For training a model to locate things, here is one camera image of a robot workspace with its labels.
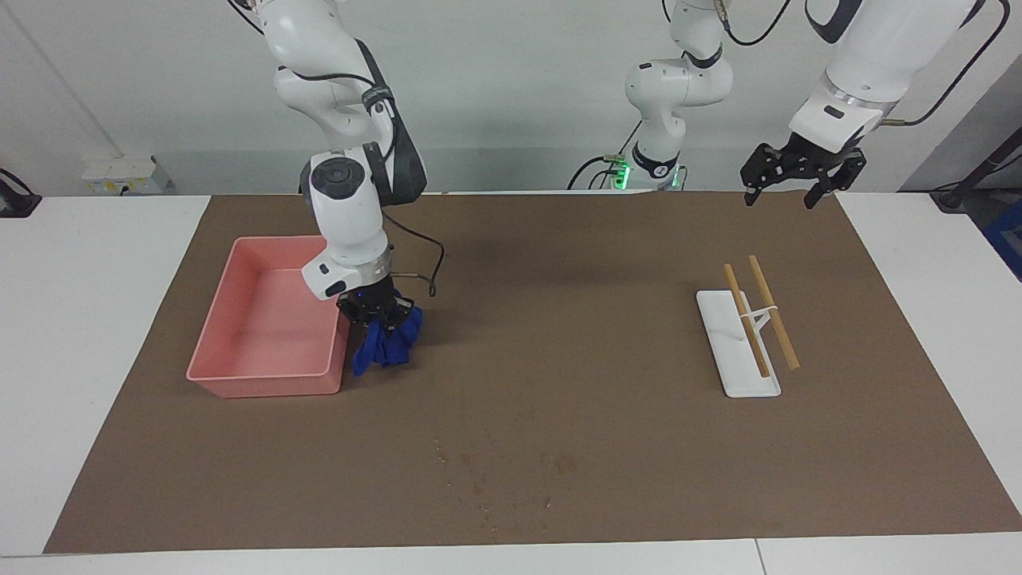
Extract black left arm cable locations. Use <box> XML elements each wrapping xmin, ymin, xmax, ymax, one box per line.
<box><xmin>723</xmin><ymin>0</ymin><xmax>1012</xmax><ymax>129</ymax></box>

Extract brown table mat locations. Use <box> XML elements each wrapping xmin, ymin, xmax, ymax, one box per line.
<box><xmin>44</xmin><ymin>192</ymin><xmax>1022</xmax><ymax>554</ymax></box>

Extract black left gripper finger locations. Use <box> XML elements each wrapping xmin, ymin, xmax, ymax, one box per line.
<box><xmin>803</xmin><ymin>153</ymin><xmax>868</xmax><ymax>211</ymax></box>
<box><xmin>739</xmin><ymin>143</ymin><xmax>788</xmax><ymax>208</ymax></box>

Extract pink plastic bin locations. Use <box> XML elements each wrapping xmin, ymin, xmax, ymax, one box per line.
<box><xmin>186</xmin><ymin>234</ymin><xmax>359</xmax><ymax>399</ymax></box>

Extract blue towel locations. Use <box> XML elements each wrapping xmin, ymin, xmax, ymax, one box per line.
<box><xmin>352</xmin><ymin>307</ymin><xmax>425</xmax><ymax>377</ymax></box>

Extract blue crate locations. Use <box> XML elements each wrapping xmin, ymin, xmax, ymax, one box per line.
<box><xmin>983</xmin><ymin>200</ymin><xmax>1022</xmax><ymax>281</ymax></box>

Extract black left base cables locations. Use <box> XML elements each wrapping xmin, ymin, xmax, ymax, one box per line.
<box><xmin>568</xmin><ymin>118</ymin><xmax>644</xmax><ymax>191</ymax></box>

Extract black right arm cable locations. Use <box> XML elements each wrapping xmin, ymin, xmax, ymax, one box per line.
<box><xmin>291</xmin><ymin>70</ymin><xmax>447</xmax><ymax>299</ymax></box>

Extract black stand pole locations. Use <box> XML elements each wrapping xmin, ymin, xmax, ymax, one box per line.
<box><xmin>930</xmin><ymin>130</ymin><xmax>1022</xmax><ymax>213</ymax></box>

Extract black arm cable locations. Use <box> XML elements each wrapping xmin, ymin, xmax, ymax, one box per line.
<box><xmin>723</xmin><ymin>0</ymin><xmax>1012</xmax><ymax>129</ymax></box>
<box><xmin>291</xmin><ymin>70</ymin><xmax>447</xmax><ymax>299</ymax></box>

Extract white rack with wooden rods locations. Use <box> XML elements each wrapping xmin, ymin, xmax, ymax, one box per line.
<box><xmin>696</xmin><ymin>289</ymin><xmax>782</xmax><ymax>399</ymax></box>

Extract white wall socket box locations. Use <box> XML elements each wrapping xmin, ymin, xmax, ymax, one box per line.
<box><xmin>82</xmin><ymin>156</ymin><xmax>172</xmax><ymax>196</ymax></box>

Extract black table clamp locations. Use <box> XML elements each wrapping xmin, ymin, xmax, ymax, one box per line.
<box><xmin>0</xmin><ymin>169</ymin><xmax>42</xmax><ymax>218</ymax></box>

